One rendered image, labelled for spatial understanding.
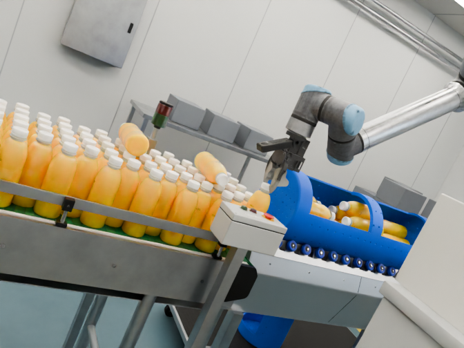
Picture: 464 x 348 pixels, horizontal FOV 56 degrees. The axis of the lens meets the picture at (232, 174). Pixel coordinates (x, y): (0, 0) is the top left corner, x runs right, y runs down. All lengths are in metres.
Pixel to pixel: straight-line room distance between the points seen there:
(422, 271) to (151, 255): 0.79
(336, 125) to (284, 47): 4.08
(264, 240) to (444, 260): 0.50
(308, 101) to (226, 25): 3.74
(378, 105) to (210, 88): 2.48
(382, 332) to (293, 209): 0.53
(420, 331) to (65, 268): 0.97
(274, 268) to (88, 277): 0.71
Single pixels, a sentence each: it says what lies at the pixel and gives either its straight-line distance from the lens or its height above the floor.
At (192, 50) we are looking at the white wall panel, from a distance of 4.99.
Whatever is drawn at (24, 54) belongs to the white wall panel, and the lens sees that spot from 4.79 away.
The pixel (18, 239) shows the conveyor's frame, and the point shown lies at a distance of 1.28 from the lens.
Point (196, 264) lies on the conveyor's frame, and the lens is 1.42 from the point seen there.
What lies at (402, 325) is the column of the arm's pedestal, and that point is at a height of 1.03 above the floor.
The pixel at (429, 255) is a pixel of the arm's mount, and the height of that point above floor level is 1.22.
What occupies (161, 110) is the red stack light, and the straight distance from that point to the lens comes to 1.79.
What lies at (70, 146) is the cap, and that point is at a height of 1.11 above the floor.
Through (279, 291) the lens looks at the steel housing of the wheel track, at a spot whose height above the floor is 0.77.
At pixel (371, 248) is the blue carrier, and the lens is 1.95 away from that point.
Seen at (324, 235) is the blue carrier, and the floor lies 1.05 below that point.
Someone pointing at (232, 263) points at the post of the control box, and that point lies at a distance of 1.37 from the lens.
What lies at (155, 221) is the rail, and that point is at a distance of 1.33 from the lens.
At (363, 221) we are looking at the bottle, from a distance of 1.93.
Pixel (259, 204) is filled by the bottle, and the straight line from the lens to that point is 1.45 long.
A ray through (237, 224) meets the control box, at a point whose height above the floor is 1.07.
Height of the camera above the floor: 1.42
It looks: 10 degrees down
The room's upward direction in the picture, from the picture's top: 24 degrees clockwise
